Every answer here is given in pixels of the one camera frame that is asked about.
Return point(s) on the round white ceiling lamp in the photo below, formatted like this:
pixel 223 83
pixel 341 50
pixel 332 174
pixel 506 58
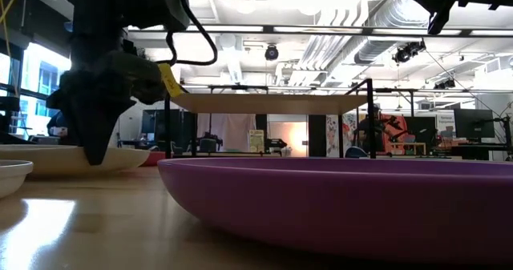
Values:
pixel 245 5

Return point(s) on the black round hanging spotlight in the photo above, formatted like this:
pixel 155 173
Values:
pixel 271 53

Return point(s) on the person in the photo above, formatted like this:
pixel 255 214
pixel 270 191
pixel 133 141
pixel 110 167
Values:
pixel 56 123

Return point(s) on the small wooden table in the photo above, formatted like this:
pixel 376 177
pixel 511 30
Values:
pixel 409 144

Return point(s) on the yellow-green standing sign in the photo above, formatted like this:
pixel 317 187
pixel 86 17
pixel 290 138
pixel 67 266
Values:
pixel 256 141

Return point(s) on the white hanging sheet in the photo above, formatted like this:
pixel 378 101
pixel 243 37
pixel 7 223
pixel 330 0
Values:
pixel 228 131

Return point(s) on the light grey plate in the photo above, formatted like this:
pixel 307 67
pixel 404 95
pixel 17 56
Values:
pixel 12 176

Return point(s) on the large bright window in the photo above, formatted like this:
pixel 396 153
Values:
pixel 40 81

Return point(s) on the black track spotlight cluster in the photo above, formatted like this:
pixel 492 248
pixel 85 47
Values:
pixel 406 53

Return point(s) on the wooden shelf with black legs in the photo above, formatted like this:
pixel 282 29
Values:
pixel 268 103

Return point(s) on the dark background desk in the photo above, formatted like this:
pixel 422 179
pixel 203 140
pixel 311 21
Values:
pixel 481 147

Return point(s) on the beige plate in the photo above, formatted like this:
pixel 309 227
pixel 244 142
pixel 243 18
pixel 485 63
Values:
pixel 128 159

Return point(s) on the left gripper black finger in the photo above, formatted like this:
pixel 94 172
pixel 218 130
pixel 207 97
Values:
pixel 94 122

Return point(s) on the small black track spotlight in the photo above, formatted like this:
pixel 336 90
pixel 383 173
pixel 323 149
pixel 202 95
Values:
pixel 445 84

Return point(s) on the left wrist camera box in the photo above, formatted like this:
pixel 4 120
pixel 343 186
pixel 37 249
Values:
pixel 140 77

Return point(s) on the silver ventilation duct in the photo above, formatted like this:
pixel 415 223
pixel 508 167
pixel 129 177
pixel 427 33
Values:
pixel 384 41

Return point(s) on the orange hanging cloth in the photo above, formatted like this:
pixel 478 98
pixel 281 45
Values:
pixel 384 146

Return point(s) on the floral poster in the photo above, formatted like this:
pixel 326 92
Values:
pixel 332 135

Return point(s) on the black background monitor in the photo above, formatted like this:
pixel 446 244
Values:
pixel 475 123

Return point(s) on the purple plate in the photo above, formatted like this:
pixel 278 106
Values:
pixel 320 206

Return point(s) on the overhead light bar rail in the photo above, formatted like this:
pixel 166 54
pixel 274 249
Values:
pixel 465 32

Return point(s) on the blue rounded chair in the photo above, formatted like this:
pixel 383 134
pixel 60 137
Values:
pixel 354 153

